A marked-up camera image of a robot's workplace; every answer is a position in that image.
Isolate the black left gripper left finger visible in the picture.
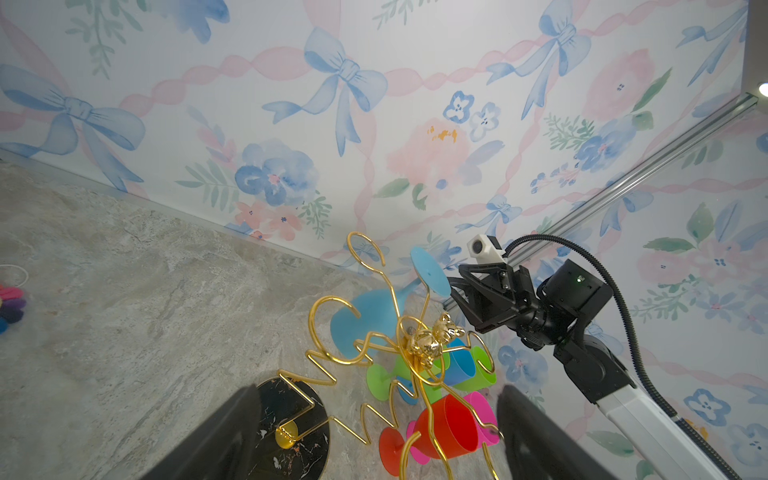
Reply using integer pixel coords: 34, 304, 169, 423
143, 385, 262, 480

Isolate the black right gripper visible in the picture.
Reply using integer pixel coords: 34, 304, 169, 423
451, 262, 558, 350

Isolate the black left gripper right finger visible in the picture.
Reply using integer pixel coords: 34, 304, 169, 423
496, 385, 614, 480

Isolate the pink wine glass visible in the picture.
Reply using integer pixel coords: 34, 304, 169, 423
406, 392, 500, 465

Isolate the blue wine glass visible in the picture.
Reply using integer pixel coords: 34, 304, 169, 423
394, 339, 476, 403

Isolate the red wine glass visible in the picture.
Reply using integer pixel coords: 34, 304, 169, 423
379, 395, 480, 476

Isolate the teal wine glass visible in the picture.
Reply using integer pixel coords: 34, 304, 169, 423
330, 247, 451, 359

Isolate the green wine glass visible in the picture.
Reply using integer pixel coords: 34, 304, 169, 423
366, 356, 446, 406
451, 346, 497, 392

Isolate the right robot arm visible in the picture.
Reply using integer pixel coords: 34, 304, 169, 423
450, 256, 736, 479

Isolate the gold wine glass rack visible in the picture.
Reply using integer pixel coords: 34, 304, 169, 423
245, 232, 502, 480

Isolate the rainbow flower plush toy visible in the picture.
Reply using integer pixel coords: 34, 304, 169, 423
1, 263, 29, 334

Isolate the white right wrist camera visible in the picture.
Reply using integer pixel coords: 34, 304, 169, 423
467, 234, 506, 265

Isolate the black corrugated cable hose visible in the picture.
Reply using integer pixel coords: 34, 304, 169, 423
505, 233, 745, 480

